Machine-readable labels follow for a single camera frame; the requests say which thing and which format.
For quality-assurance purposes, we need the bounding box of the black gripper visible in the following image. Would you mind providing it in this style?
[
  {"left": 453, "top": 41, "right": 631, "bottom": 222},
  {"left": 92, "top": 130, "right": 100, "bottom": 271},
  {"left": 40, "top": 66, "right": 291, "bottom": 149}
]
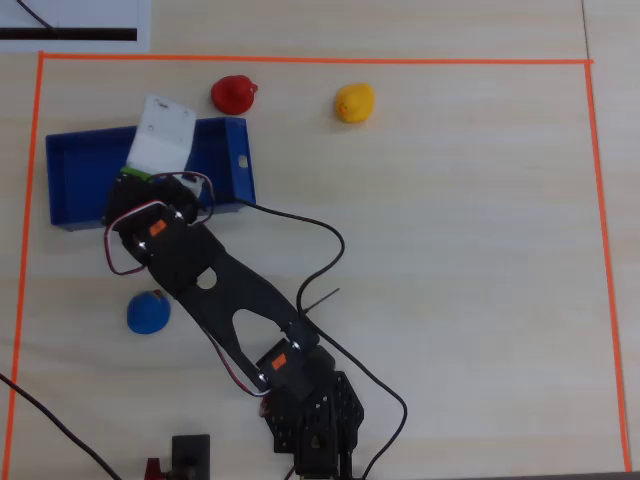
[{"left": 102, "top": 172, "right": 202, "bottom": 227}]

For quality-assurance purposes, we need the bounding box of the blue plastic box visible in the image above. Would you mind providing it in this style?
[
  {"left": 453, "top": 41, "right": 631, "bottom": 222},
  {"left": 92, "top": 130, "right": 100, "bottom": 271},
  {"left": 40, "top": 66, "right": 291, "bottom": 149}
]
[{"left": 45, "top": 116, "right": 258, "bottom": 233}]

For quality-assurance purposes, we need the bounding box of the blue rubber duck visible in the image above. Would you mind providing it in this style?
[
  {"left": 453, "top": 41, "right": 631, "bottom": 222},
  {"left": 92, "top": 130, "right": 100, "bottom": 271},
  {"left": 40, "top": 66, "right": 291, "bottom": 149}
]
[{"left": 126, "top": 290, "right": 172, "bottom": 336}]

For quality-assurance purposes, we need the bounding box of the red rubber duck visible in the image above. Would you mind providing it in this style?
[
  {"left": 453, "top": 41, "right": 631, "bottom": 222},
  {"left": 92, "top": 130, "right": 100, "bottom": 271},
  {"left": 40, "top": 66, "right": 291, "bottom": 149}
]
[{"left": 210, "top": 74, "right": 260, "bottom": 116}]

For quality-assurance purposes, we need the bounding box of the yellow rubber duck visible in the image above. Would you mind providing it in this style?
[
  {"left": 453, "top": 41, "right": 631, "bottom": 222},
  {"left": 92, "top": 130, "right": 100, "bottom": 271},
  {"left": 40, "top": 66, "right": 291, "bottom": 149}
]
[{"left": 334, "top": 82, "right": 377, "bottom": 124}]

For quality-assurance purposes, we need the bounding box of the black zip tie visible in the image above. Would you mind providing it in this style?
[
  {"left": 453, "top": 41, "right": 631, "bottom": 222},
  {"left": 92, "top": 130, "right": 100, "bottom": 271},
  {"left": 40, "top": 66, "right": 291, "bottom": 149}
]
[{"left": 305, "top": 286, "right": 342, "bottom": 312}]

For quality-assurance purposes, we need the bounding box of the long orange tape strip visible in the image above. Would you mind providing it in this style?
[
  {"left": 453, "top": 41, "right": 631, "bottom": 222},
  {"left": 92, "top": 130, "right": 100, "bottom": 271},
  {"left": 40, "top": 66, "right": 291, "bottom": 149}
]
[{"left": 38, "top": 50, "right": 596, "bottom": 67}]

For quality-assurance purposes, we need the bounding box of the black table clamp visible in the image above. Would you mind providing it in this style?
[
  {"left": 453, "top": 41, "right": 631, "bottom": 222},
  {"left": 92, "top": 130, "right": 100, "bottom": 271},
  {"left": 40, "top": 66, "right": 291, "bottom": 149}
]
[{"left": 170, "top": 434, "right": 212, "bottom": 480}]

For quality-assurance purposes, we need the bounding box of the red white black servo wire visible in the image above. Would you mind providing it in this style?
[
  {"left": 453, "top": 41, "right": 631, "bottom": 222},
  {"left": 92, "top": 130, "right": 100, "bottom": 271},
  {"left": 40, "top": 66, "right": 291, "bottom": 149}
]
[{"left": 103, "top": 171, "right": 217, "bottom": 277}]

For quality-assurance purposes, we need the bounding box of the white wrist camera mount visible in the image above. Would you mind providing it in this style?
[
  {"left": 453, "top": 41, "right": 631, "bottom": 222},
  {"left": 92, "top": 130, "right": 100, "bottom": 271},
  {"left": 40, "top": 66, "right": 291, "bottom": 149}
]
[{"left": 124, "top": 94, "right": 198, "bottom": 174}]

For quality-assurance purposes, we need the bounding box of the thin black cable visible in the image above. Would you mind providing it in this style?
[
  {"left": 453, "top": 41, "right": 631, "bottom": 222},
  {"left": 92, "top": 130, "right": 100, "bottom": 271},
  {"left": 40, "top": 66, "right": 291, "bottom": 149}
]
[{"left": 16, "top": 0, "right": 60, "bottom": 32}]

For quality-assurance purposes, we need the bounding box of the black camera cable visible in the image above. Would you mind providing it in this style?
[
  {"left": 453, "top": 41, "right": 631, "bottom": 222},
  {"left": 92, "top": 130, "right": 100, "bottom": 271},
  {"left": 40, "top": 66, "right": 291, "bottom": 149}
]
[{"left": 233, "top": 198, "right": 409, "bottom": 480}]

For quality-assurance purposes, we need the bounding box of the black power cable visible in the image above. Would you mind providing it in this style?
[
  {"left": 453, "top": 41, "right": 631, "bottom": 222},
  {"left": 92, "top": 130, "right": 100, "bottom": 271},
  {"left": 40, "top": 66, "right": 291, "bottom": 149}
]
[{"left": 0, "top": 371, "right": 124, "bottom": 480}]

